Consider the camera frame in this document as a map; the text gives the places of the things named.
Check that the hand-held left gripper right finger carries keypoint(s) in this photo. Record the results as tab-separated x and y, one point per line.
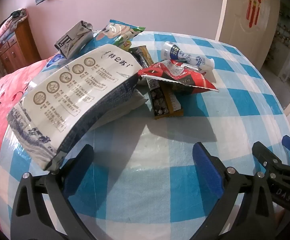
207	172

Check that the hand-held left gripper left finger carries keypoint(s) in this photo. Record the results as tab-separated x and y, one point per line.
77	170

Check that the white printed packaging bag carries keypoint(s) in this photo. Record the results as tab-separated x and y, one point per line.
72	92

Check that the black and gold snack wrapper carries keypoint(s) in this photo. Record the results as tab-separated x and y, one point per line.
159	102

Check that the red snack packet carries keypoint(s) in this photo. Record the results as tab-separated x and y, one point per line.
164	72

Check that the blue tissue packet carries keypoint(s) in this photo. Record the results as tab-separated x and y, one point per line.
56	59

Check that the blue checkered tablecloth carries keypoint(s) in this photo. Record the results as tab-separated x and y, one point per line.
147	150

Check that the pink heart blanket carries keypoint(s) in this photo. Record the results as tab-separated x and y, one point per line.
5	97

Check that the shelves in next room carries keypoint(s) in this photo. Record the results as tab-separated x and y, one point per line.
284	35

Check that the white squeeze tube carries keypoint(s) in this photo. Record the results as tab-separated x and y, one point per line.
174	52

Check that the grey milk carton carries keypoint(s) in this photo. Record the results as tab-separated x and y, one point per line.
72	40

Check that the wooden cabinet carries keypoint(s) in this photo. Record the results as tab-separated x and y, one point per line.
20	52

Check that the small yellow packet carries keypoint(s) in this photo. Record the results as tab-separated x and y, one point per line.
125	45

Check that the cream door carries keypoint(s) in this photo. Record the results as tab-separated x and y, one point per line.
237	17

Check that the red door decoration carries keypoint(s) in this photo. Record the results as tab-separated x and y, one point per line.
253	10

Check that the blue cartoon snack bag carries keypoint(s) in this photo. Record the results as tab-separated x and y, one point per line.
115	33

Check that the pile of folded blankets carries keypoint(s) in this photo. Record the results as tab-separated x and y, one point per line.
7	27

